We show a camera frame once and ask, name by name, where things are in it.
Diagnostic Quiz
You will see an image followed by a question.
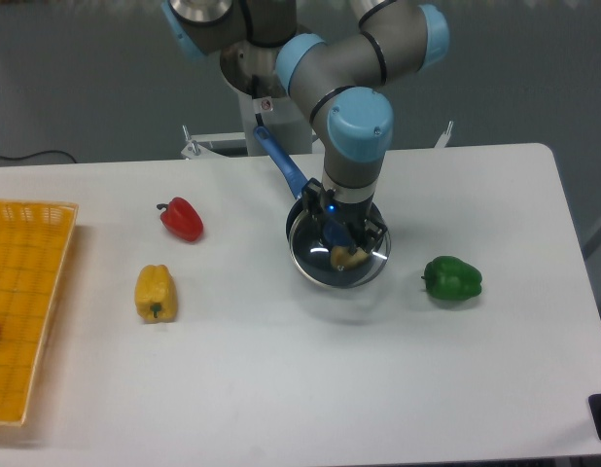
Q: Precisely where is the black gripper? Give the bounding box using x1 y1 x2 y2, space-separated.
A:
300 178 389 254

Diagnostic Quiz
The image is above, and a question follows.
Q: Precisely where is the glass lid blue knob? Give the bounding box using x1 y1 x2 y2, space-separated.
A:
286 205 391 289

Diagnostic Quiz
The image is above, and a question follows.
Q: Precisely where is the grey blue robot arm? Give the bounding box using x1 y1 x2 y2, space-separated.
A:
162 1 450 247

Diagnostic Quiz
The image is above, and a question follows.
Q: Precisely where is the beige bagel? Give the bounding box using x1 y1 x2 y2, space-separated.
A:
330 246 369 271

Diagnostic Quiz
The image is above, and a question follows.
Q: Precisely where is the dark blue saucepan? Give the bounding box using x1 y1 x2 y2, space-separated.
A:
253 126 391 289

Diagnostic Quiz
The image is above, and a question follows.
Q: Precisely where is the green bell pepper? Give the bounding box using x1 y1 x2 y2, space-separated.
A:
421 256 482 302

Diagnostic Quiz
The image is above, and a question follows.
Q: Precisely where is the red bell pepper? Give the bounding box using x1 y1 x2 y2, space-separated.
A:
157 197 204 242

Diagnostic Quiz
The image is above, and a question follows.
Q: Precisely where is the yellow bell pepper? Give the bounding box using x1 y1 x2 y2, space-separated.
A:
134 265 178 323

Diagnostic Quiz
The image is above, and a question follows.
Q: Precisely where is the yellow woven basket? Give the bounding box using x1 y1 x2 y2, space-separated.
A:
0 199 79 426

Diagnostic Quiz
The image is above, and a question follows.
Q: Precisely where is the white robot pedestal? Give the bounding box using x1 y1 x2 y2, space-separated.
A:
219 24 326 157

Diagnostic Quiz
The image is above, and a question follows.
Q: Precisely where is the right metal clamp bracket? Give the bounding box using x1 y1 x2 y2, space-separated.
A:
435 120 454 149

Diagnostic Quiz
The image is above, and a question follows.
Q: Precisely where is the metal table clamp bracket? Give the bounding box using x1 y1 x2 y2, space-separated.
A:
181 125 248 161

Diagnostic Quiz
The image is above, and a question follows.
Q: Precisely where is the black cable on floor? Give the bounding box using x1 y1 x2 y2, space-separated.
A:
0 150 79 163

